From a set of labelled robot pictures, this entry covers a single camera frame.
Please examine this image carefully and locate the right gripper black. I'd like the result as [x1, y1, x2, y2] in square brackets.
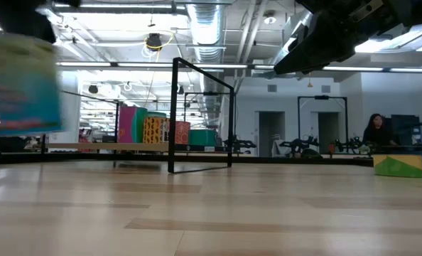
[274, 0, 404, 75]

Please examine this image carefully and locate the blue cereal box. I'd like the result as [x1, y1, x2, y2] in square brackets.
[0, 32, 63, 137]

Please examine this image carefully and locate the teal box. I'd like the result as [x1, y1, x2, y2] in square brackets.
[188, 129, 218, 146]

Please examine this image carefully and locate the pink box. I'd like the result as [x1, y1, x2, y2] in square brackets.
[117, 105, 148, 144]

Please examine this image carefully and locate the red white labelled can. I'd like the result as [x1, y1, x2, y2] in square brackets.
[175, 120, 192, 145]

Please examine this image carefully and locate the orange patterned box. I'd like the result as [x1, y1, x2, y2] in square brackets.
[142, 117, 171, 144]

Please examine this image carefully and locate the black-framed wooden shelf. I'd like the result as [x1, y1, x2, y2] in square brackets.
[40, 56, 236, 174]

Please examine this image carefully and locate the dark doorway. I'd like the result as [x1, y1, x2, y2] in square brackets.
[255, 110, 286, 157]
[310, 111, 340, 154]

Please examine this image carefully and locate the person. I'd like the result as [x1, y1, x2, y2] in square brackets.
[362, 113, 399, 146]

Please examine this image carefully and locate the white building column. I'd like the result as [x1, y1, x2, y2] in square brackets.
[56, 70, 82, 144]

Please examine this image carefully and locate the dark computer monitor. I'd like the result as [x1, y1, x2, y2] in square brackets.
[390, 114, 422, 145]

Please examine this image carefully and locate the silver spiral air duct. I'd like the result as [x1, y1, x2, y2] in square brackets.
[269, 9, 317, 68]

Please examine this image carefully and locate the black station frame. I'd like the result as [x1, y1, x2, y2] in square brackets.
[297, 94, 349, 143]

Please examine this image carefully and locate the black table frame rail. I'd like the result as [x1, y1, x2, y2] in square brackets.
[0, 151, 422, 174]

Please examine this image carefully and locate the corrugated silver air duct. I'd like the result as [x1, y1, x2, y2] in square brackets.
[185, 0, 227, 64]

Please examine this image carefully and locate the black ceiling cable reel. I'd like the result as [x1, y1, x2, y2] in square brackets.
[145, 32, 164, 53]

